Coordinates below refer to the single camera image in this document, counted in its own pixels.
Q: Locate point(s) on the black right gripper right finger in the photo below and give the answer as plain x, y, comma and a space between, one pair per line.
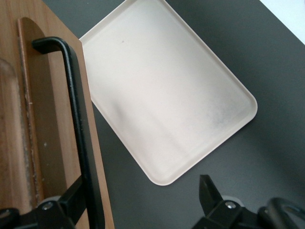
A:
213, 202

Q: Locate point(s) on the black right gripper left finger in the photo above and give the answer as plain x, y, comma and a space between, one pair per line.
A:
69, 202

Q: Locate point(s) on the wooden drawer cabinet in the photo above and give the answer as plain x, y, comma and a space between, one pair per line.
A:
50, 119

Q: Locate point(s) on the beige plastic tray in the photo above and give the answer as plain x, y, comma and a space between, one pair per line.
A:
162, 95

